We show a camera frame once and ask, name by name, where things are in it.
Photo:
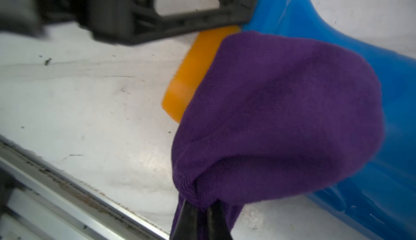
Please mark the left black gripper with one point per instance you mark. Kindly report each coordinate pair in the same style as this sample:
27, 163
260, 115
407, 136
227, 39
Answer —
107, 20

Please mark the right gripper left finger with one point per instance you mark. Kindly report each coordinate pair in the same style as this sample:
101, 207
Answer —
186, 227

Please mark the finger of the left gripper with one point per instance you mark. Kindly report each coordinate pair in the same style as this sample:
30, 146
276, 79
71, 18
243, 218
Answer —
195, 12

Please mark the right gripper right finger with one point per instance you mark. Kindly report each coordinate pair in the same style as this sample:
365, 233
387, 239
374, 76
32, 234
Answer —
216, 223

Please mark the purple cloth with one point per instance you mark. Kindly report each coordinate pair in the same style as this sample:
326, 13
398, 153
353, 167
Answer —
274, 117

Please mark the blue rubber boot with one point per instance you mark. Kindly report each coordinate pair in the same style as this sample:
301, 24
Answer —
380, 197

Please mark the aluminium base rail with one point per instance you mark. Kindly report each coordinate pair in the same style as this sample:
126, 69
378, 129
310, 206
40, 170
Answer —
40, 202

